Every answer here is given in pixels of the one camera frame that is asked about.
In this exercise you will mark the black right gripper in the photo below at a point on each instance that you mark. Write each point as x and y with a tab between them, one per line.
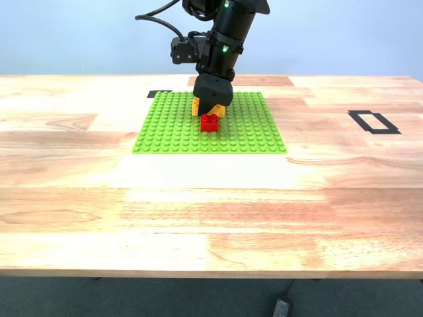
218	71

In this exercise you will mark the yellow toy brick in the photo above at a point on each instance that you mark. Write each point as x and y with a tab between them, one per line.
218	110

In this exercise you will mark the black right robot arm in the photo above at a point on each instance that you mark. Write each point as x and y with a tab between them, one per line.
231	29

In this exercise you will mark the red toy brick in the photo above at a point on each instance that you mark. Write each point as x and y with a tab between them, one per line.
209	125

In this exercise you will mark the green studded baseplate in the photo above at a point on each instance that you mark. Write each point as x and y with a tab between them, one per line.
165	132

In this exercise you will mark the black corner tape mark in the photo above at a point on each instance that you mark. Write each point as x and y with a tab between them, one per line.
152	94

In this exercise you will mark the black rectangle tape outline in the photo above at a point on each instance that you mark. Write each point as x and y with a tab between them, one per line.
361	122

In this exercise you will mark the black power adapter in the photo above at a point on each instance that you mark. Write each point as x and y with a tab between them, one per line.
282	308

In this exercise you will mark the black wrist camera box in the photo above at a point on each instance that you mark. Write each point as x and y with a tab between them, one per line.
181	51

